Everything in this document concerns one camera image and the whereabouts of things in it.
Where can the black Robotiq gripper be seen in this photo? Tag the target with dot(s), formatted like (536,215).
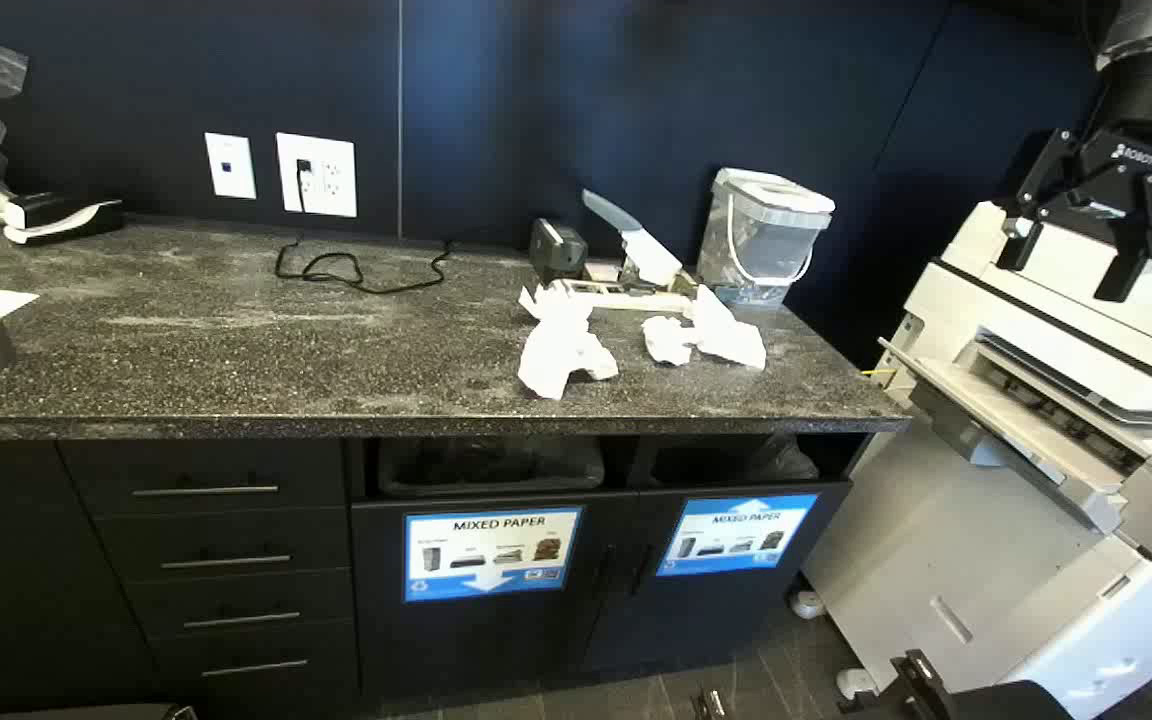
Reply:
(1121,173)

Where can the small scribbled paper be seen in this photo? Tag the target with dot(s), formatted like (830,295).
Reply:
(664,340)

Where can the large white paper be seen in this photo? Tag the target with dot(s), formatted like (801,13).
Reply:
(562,361)

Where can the cup-shaped white paper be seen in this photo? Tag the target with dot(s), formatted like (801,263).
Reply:
(547,296)

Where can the right blue-label recycling bin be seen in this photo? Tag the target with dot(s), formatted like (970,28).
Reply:
(723,623)

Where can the grey printer bypass tray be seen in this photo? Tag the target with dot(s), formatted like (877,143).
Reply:
(1002,426)

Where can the clear plastic bucket with lid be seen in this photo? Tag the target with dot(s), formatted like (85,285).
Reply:
(762,243)

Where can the white office printer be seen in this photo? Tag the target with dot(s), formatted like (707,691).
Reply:
(1002,584)

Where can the folded white paper sheet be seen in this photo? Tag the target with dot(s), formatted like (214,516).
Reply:
(730,340)

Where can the crumpled white paper right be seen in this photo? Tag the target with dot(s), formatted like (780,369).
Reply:
(638,243)

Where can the mixed paper sign up arrow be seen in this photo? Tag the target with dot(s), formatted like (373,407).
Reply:
(736,534)

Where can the white printer caster wheel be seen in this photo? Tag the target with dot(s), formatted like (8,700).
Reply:
(858,683)
(804,601)

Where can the black stand base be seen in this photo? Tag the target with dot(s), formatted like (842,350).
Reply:
(951,693)

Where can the black tape dispenser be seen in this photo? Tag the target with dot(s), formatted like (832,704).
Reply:
(557,250)

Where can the mixed paper sign down arrow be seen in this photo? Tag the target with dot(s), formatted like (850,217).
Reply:
(490,555)

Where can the dark cabinet door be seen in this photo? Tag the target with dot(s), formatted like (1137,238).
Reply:
(470,644)

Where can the dark cabinet drawer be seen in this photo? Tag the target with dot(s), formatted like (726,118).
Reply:
(222,536)
(242,592)
(202,466)
(256,691)

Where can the wide white wall outlet plate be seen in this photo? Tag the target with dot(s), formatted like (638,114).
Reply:
(322,173)

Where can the narrow white wall plate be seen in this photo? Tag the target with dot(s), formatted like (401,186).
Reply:
(231,164)

